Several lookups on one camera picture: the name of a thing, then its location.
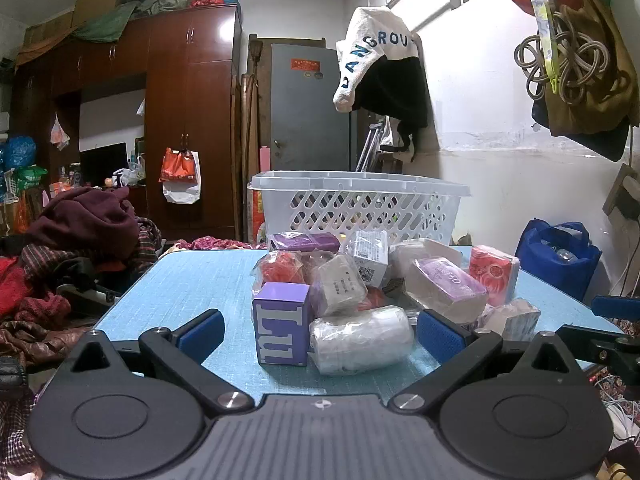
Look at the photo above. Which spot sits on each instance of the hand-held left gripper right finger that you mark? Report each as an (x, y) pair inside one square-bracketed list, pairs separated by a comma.
[(440, 335)]

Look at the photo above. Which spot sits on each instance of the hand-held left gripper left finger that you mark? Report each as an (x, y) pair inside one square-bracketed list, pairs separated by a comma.
[(200, 335)]

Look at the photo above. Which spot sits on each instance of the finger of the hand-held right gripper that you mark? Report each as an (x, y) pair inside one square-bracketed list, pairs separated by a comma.
[(617, 306), (607, 347)]

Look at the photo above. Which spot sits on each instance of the white plastic lattice basket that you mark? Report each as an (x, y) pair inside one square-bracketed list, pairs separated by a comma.
[(360, 205)]

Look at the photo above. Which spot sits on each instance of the white box with purple label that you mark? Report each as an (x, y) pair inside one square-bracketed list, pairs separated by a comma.
[(447, 285)]

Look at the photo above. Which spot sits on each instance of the small white wrapped packet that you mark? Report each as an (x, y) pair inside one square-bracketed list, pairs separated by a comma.
[(512, 317)]

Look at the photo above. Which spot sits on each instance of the blue shopping bag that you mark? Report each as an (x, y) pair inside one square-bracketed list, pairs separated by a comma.
[(555, 260)]

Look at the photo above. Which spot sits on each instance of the white roll in clear wrap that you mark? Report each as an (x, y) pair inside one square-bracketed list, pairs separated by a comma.
[(362, 340)]

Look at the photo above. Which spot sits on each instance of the purple cardboard box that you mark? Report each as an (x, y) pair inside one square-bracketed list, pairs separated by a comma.
[(280, 325)]

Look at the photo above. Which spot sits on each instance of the red patterned box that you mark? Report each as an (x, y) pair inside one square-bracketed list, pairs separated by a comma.
[(492, 272)]

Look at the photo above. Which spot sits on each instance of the red patterned blanket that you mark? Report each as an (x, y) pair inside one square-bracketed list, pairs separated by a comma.
[(210, 244)]

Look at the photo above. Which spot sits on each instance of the red item in clear wrap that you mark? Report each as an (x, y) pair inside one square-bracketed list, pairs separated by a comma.
[(280, 267)]

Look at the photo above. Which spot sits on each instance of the white box with printed label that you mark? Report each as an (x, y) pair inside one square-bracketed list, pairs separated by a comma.
[(370, 255)]

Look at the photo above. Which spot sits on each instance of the grey box in clear wrap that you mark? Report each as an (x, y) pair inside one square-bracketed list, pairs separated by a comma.
[(337, 285)]

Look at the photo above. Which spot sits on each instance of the purple flat packet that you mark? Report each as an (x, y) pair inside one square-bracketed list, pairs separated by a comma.
[(302, 242)]

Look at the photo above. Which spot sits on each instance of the pile of clothes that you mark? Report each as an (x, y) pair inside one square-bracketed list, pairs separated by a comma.
[(45, 290)]

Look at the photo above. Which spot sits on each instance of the maroon garment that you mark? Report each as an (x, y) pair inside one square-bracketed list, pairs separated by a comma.
[(85, 220)]

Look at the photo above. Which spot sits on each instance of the orange and white hanging bag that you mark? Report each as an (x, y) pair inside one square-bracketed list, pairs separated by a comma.
[(180, 170)]

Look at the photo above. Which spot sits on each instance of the black monitor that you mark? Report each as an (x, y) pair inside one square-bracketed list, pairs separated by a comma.
[(105, 162)]

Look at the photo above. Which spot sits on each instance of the olive hanging bag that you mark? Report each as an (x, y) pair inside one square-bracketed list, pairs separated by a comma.
[(597, 105)]

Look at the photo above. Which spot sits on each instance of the metal crutches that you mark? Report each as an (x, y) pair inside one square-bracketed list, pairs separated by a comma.
[(372, 142)]

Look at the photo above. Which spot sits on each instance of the wooden planks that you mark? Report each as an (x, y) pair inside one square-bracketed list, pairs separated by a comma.
[(252, 125)]

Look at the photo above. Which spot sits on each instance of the brown wooden wardrobe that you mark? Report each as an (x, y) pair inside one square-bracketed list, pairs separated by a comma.
[(190, 100)]

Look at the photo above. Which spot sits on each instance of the grey metal door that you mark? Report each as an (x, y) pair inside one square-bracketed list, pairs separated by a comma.
[(305, 120)]

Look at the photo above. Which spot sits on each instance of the black hanging garment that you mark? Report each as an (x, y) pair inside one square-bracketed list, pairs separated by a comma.
[(400, 95)]

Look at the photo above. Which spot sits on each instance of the pink and white plastic bag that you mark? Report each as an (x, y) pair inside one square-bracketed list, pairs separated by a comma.
[(59, 132)]

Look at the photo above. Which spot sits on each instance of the blue plastic bag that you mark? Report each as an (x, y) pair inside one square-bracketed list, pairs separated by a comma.
[(17, 152)]

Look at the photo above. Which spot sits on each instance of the white garment with blue letters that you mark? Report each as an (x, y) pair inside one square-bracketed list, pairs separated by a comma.
[(372, 45)]

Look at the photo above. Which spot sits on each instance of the green cloth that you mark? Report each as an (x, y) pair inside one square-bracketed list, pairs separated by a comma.
[(115, 22)]

